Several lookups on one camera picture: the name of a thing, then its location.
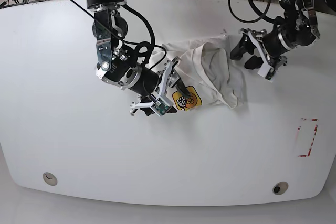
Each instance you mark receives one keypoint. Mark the left table grommet hole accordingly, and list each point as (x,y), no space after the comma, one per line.
(50,179)

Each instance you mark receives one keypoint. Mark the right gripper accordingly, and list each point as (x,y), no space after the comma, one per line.
(125,67)

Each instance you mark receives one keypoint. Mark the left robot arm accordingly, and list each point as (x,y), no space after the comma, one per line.
(287,5)

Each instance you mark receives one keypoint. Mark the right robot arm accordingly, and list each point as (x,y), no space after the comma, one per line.
(123,64)

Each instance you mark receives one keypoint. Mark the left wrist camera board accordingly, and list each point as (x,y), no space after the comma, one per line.
(267,72)

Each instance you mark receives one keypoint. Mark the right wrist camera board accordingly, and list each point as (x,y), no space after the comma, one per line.
(161,108)

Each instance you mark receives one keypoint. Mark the right table grommet hole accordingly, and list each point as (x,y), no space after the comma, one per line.
(280,188)

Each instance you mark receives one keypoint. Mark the white printed T-shirt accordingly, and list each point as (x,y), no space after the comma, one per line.
(205,69)

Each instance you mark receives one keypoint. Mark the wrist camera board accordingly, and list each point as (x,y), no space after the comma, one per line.
(161,108)
(267,72)

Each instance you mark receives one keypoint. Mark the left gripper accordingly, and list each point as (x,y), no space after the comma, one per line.
(297,30)

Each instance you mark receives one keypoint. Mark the red tape rectangle marking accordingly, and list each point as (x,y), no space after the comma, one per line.
(306,134)

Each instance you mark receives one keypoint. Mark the table grommet hole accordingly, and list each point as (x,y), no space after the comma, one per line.
(280,188)
(50,179)

